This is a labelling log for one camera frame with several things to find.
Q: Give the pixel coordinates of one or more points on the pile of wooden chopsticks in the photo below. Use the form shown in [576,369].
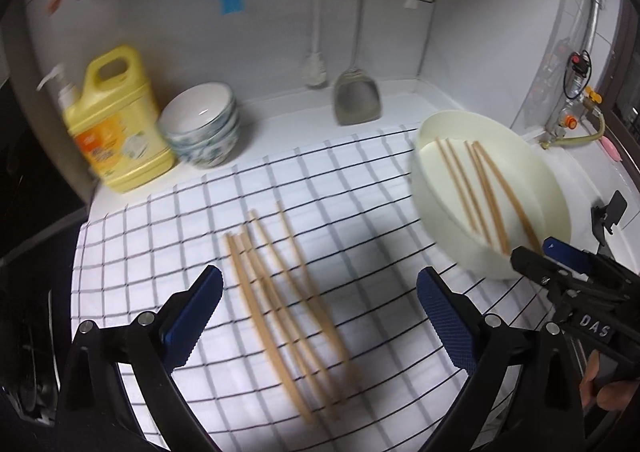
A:
[304,332]

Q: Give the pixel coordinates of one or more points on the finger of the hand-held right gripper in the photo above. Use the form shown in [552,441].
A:
[565,252]
[532,262]

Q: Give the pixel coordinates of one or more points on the white dark-grid checkered cloth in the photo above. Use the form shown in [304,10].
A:
[350,192]

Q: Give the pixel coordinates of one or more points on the large cream plastic basin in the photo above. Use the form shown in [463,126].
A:
[540,182]

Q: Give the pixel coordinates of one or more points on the silver metal gas pipe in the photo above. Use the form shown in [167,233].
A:
[591,22]

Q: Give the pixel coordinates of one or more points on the yellow detergent jug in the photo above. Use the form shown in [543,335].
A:
[120,147]

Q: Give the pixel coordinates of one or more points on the black gas stove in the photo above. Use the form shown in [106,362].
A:
[30,232]

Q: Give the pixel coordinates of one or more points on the person's right hand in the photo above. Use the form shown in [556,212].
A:
[612,394]

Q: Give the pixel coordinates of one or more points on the black plastic bracket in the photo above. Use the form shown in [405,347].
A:
[612,214]

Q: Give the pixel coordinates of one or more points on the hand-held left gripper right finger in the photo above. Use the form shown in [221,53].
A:
[447,322]

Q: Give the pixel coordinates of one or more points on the black and red gas valve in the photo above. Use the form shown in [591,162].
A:
[580,63]

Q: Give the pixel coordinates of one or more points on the pink soap dish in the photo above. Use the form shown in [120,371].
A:
[611,147]

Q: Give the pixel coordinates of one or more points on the gas regulator with orange knob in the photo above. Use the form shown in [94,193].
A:
[569,123]

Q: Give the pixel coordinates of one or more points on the metal cooking spatula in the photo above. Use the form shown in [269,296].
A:
[357,102]

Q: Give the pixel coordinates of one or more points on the blue patterned ceramic bowl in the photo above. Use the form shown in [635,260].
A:
[210,159]
[229,133]
[197,107]
[231,144]

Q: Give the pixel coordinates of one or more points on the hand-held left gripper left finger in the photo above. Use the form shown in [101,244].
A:
[192,317]

